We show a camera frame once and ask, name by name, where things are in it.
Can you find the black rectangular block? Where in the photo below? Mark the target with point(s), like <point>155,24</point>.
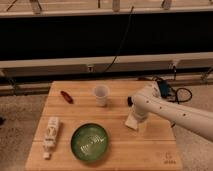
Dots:
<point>129,101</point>

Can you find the blue box on floor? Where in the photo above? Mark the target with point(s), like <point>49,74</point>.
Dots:
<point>164,88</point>

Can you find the translucent plastic cup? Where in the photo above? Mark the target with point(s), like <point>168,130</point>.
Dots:
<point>101,93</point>

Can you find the white tube with cap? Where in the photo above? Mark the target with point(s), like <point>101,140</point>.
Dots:
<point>50,136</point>

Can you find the green ceramic bowl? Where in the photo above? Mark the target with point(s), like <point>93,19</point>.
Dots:
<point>89,142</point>

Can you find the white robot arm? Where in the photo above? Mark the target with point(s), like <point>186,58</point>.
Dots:
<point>149,100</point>

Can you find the white sponge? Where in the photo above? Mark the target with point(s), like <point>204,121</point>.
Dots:
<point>131,122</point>

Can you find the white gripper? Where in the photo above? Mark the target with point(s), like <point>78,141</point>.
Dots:
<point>138,118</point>

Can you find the red chili pepper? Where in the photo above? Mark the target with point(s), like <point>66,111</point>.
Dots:
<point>67,97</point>

